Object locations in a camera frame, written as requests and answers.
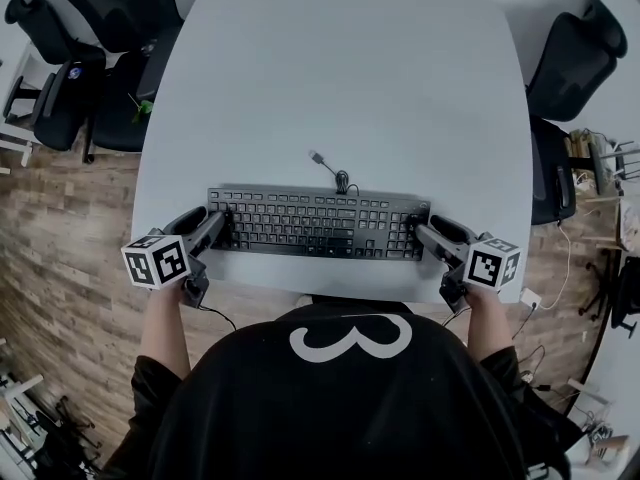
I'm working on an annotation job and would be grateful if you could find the wooden easel with board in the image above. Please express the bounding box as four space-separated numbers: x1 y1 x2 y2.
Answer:
582 195 640 255

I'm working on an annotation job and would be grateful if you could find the person's black shirt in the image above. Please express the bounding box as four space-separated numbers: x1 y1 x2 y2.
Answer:
102 301 574 480

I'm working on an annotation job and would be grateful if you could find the white router with antennas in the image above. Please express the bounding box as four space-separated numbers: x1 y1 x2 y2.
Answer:
597 140 640 182

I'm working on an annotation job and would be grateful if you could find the white cable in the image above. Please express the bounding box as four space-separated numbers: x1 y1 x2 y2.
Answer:
537 222 573 312

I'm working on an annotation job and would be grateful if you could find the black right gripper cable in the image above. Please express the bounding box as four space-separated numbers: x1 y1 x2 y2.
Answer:
440 306 473 329

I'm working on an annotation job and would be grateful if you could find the green leaf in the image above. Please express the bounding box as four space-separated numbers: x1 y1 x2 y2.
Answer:
126 92 155 125

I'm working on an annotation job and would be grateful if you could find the person's right forearm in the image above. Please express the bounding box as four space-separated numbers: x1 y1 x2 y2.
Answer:
466 285 517 362

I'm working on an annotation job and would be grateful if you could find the person's left forearm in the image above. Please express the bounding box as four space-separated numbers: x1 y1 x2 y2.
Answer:
139 282 193 382

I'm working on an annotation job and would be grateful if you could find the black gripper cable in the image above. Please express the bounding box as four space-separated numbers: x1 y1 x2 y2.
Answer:
440 306 473 329
196 303 239 334

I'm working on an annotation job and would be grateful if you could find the small black office chair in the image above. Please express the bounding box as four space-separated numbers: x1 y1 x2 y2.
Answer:
2 0 109 153

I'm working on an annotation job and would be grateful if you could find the black folded stand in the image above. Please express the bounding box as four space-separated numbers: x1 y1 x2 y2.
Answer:
29 394 102 470

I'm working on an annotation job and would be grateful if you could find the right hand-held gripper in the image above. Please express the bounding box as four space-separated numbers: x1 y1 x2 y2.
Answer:
406 214 523 314

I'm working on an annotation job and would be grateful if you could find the small white side table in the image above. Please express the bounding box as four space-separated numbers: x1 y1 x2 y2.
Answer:
0 42 47 176

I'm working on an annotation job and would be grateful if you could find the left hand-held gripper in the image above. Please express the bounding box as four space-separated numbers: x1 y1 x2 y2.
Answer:
120 205 234 309

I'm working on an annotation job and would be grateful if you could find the black mesh office chair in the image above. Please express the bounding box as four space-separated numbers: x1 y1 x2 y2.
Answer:
524 0 629 228
53 0 186 166

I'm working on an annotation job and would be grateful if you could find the wooden crate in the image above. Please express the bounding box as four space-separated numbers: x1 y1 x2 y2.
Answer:
564 128 609 162

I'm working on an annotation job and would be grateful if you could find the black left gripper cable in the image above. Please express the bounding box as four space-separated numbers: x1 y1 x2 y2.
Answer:
196 303 239 334

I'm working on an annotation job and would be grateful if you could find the black USB cable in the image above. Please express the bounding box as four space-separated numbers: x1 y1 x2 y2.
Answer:
308 149 362 197

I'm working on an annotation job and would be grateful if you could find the black keyboard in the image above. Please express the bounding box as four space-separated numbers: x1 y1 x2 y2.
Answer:
206 186 433 263

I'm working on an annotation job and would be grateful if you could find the black swivel chair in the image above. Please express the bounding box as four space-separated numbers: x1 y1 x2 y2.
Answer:
578 254 640 341

